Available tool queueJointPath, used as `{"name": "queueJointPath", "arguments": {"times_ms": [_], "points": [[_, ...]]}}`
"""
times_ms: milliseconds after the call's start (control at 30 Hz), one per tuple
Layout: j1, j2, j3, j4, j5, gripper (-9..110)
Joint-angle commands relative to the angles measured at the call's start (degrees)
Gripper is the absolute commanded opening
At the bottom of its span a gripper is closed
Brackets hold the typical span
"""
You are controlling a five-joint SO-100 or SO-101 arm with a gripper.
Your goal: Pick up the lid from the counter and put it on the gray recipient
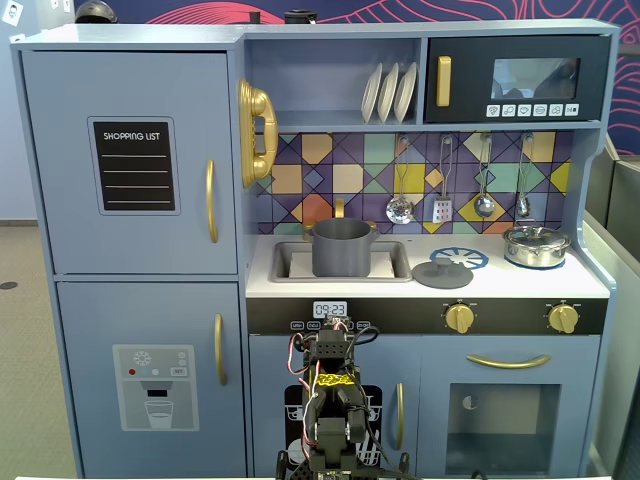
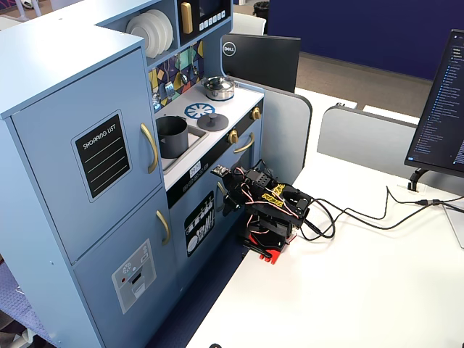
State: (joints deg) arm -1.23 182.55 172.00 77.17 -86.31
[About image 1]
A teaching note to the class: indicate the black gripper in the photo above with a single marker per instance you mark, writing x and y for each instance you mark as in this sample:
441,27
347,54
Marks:
334,325

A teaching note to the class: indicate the gray round pot lid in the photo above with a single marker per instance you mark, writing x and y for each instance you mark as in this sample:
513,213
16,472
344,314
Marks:
442,277

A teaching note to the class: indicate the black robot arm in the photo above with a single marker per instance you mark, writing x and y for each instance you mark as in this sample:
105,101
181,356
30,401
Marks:
332,355

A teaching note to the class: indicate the shiny steel pot with lid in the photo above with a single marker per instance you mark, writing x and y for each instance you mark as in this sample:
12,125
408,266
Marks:
535,250

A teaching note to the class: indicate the digital clock display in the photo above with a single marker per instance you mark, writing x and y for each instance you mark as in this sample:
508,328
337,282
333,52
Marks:
330,309

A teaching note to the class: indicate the blue dishwasher cabinet door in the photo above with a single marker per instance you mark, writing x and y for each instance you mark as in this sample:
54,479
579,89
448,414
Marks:
270,360

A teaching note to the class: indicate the gray plastic pot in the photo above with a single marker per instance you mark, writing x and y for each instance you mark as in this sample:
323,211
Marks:
340,250

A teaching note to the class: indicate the gray sink basin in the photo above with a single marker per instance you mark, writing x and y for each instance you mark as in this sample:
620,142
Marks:
282,260

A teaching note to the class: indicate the blue oven door with window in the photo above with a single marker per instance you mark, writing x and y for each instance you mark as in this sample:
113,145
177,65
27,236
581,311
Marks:
435,360

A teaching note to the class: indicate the gold toy faucet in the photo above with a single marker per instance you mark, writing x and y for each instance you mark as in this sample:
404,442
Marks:
340,207

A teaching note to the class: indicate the gold stove knob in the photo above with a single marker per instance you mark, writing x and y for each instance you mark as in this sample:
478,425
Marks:
459,318
563,318

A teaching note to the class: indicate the metal skimmer spoon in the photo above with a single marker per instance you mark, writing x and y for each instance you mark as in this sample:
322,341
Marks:
400,210

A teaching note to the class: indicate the metal slotted spatula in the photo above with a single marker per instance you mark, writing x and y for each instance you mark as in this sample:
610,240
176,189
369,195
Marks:
443,210

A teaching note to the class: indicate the metal ladle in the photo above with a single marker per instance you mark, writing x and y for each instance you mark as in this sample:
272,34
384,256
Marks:
484,206

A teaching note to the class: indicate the small metal spoon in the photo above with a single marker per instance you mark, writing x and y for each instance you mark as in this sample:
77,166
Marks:
523,205

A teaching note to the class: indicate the gold toy telephone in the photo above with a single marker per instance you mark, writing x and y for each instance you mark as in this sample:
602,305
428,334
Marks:
260,105

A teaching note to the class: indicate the blue freezer door with dispenser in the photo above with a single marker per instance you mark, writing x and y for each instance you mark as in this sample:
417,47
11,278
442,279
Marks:
90,325

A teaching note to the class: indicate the white toy plate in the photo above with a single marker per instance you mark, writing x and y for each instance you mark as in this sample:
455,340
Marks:
388,92
371,92
406,92

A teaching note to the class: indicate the black shopping list chalkboard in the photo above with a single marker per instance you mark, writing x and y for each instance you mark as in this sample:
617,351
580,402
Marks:
135,170

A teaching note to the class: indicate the gray desk divider panel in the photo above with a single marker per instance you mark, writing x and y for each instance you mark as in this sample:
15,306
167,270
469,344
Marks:
627,350
625,200

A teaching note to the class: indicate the black toy microwave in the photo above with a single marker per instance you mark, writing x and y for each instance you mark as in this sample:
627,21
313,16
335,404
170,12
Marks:
465,50

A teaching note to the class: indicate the black floor disc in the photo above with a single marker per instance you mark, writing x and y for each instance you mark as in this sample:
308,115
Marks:
8,285

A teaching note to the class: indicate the tall blue fridge door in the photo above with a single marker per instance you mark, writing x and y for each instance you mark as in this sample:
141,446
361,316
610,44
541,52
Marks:
60,150

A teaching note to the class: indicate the blue wooden play kitchen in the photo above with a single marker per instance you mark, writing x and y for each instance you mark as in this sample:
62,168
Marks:
125,37

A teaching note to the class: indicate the black helmet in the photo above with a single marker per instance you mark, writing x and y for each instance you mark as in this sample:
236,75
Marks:
96,12

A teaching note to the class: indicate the paper portrait photo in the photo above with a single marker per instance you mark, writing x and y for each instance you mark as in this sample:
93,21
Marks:
12,14

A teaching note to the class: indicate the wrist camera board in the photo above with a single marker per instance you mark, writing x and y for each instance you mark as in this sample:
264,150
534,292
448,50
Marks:
336,322

